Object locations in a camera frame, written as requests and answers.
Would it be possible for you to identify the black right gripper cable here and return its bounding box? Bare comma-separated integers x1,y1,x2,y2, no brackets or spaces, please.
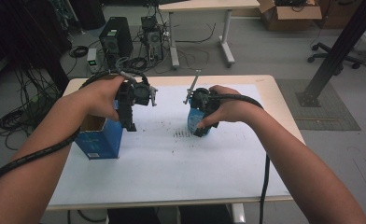
208,92,272,224

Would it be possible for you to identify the black computer tower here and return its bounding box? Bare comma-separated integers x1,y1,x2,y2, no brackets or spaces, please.
98,16,134,69

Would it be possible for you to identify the black office chair base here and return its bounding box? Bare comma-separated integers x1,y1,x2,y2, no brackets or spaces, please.
307,41,363,70

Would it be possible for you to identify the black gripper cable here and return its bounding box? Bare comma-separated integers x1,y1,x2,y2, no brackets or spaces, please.
208,92,272,224
0,66,150,198

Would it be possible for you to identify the small blue packet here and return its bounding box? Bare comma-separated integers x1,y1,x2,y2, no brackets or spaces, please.
187,106,211,135

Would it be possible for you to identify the black metal stand post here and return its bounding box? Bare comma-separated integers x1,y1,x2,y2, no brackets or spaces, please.
295,0,366,108

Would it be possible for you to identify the blue carton box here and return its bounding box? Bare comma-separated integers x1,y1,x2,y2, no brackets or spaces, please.
74,99,125,161

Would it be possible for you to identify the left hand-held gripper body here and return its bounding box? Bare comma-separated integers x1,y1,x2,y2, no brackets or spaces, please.
115,74,159,108

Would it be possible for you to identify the grey floor mat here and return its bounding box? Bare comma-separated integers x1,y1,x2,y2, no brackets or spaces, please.
275,78,362,132

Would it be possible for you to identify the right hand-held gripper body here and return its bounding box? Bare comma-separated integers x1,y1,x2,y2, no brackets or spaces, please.
183,69,221,118

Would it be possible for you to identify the thin black floor cable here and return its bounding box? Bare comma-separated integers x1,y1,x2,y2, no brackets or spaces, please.
175,21,218,45

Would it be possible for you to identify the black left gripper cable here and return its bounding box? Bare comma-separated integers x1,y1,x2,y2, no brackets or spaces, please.
0,66,150,198

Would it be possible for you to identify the white table leg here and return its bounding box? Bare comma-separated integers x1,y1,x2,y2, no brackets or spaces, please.
231,203,247,224

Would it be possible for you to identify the person's left hand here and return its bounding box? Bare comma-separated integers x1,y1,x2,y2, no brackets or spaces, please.
73,76,126,125

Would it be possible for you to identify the open cardboard box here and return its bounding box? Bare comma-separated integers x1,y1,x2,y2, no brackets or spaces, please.
258,0,323,32

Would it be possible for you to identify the person's right hand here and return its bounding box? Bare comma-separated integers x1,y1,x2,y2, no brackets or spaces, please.
197,84,265,130

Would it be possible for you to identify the white-legged wooden desk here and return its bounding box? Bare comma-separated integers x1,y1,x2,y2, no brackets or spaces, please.
157,0,261,70

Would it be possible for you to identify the small white power unit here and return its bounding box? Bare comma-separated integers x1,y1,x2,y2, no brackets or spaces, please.
86,47,98,75

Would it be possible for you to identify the tangle of black floor cables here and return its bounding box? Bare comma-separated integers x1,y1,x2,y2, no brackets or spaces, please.
0,66,65,151

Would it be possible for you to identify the coiled black cable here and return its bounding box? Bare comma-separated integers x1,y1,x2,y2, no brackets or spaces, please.
68,45,90,59

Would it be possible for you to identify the open grey computer tower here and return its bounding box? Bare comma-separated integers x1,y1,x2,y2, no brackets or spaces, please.
140,15,165,63

